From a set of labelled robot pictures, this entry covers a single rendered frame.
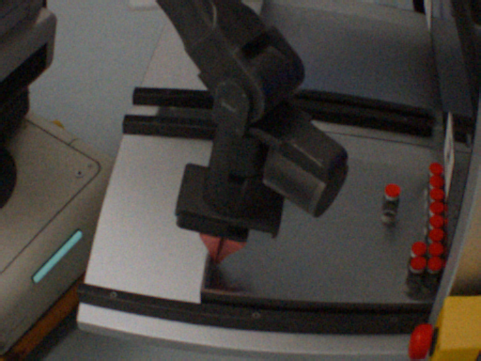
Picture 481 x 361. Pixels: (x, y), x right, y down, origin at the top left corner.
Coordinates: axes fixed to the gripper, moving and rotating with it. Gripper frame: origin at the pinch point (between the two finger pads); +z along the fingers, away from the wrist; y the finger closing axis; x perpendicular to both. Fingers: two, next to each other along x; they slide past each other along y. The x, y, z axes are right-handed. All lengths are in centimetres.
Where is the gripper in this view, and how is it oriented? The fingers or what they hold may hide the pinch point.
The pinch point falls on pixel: (217, 255)
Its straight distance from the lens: 109.9
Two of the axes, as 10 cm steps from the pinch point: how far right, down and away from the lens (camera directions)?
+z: -1.7, 6.9, 7.0
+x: 1.3, -6.9, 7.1
